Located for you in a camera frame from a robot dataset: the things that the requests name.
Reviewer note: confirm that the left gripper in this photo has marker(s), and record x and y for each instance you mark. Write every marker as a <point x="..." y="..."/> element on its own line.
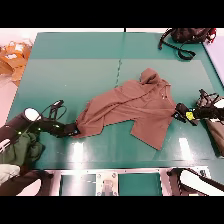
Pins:
<point x="70" y="129"/>

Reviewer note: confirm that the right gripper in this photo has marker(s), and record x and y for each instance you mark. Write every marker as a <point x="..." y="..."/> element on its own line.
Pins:
<point x="182" y="112"/>

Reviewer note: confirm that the brown shirt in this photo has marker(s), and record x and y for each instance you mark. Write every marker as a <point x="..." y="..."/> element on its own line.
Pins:
<point x="133" y="106"/>

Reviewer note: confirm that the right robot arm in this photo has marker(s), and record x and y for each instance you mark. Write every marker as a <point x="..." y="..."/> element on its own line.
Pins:
<point x="200" y="181"/>

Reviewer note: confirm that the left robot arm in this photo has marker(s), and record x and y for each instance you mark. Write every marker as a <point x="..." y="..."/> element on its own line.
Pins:
<point x="20" y="123"/>

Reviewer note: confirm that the brown garment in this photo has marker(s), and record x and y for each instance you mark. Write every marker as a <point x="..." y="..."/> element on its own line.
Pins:
<point x="216" y="136"/>

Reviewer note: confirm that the dark green garment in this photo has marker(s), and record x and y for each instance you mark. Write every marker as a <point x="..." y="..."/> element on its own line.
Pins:
<point x="20" y="150"/>

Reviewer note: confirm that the pale garment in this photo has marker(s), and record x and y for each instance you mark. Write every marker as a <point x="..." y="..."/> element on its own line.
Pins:
<point x="7" y="173"/>

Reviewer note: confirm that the black bag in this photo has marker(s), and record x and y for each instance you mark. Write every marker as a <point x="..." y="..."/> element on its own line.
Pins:
<point x="190" y="35"/>

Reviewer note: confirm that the orange paper bags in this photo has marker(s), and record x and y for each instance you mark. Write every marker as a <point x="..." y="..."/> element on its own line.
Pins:
<point x="15" y="60"/>

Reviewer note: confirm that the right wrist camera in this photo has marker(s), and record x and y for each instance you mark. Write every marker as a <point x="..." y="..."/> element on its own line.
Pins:
<point x="204" y="97"/>

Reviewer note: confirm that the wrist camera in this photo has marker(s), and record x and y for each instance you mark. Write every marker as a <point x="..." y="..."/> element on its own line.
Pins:
<point x="57" y="106"/>
<point x="204" y="97"/>

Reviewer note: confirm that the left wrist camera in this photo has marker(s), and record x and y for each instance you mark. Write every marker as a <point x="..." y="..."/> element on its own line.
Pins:
<point x="57" y="106"/>

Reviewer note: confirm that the silver frame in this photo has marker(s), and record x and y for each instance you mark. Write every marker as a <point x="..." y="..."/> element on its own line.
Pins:
<point x="106" y="181"/>

